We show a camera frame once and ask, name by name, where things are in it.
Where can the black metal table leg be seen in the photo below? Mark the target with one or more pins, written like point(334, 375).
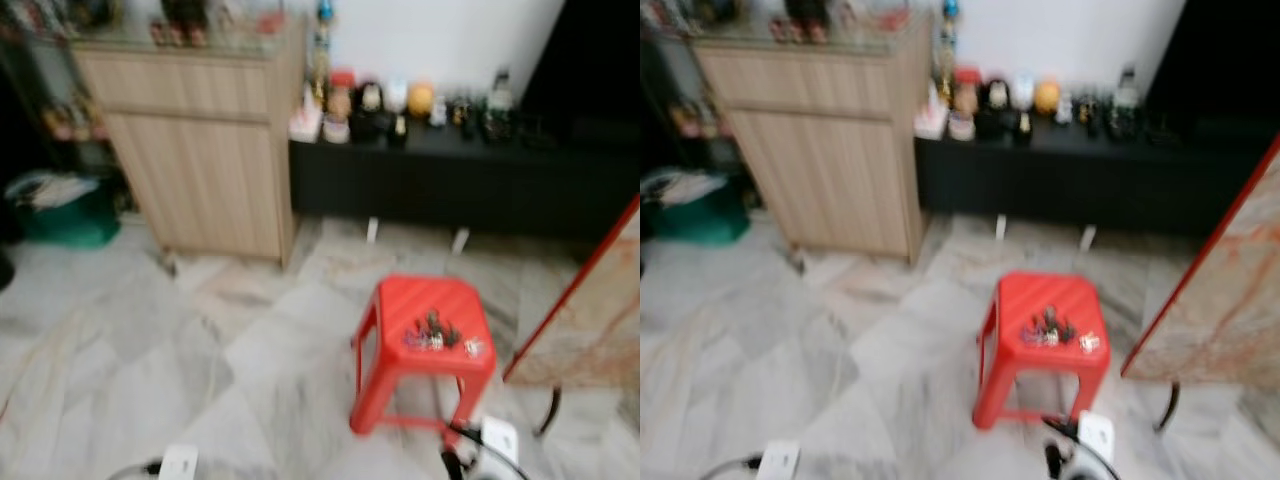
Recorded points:
point(1168, 410)
point(549, 415)

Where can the small silver key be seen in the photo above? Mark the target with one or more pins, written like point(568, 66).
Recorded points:
point(1089, 343)
point(474, 348)

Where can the dark key bunch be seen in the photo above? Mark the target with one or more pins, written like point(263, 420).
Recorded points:
point(1055, 322)
point(438, 326)

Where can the red plastic stool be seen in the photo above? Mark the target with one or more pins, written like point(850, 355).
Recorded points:
point(405, 300)
point(1030, 297)

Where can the marble table top red edge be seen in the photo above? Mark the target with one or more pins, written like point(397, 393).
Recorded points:
point(1220, 300)
point(590, 320)

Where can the black low console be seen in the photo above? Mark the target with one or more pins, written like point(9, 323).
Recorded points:
point(450, 185)
point(1080, 180)

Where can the white tape roll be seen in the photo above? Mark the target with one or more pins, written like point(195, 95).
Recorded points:
point(961, 127)
point(336, 131)

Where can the small panda figure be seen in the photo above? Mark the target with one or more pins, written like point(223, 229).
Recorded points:
point(1064, 108)
point(439, 110)

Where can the green bag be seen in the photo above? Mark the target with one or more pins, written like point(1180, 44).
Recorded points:
point(700, 212)
point(70, 215)

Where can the pink tissue box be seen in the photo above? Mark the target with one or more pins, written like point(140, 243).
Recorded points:
point(930, 123)
point(305, 125)

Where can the black mouse plush toy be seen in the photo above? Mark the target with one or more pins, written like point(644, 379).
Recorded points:
point(996, 102)
point(370, 105)

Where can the yellow bear plush toy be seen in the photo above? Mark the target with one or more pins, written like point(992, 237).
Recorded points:
point(422, 100)
point(1047, 97)

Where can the white blue plush toy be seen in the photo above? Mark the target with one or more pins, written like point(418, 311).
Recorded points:
point(396, 95)
point(1022, 92)

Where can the jar with red lid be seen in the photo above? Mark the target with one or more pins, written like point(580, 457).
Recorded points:
point(967, 92)
point(342, 95)

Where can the light wooden cabinet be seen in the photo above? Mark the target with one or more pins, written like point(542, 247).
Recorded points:
point(200, 150)
point(830, 150)

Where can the gold trophy blue top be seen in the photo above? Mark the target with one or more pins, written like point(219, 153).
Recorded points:
point(947, 50)
point(322, 50)

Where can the dark display shelf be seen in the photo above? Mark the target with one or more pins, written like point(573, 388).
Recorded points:
point(675, 100)
point(50, 110)

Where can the black television screen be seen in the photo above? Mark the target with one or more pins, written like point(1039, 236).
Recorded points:
point(590, 60)
point(1220, 55)

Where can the dark ornament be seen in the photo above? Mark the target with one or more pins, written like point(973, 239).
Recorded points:
point(805, 18)
point(182, 20)

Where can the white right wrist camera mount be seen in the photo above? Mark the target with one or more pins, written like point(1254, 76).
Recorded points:
point(500, 440)
point(1097, 436)

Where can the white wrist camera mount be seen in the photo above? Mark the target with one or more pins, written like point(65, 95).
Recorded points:
point(779, 462)
point(179, 464)
point(500, 440)
point(1097, 436)

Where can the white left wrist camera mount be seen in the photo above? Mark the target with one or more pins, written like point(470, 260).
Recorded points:
point(779, 462)
point(179, 464)

